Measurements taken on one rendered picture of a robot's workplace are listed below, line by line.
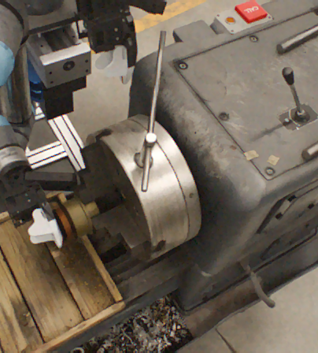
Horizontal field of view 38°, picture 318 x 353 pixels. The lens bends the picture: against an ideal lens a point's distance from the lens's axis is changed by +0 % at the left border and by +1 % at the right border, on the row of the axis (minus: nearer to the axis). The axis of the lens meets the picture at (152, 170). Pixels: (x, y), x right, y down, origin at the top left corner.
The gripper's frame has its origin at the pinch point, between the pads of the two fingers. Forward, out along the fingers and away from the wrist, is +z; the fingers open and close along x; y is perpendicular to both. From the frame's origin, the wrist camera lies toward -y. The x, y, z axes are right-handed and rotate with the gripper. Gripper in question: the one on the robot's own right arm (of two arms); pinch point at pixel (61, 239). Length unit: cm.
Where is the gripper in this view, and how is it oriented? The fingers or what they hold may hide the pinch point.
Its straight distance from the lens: 100.8
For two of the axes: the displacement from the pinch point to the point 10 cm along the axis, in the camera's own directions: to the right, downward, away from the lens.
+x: 1.1, -5.3, -8.4
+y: -8.6, 3.8, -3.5
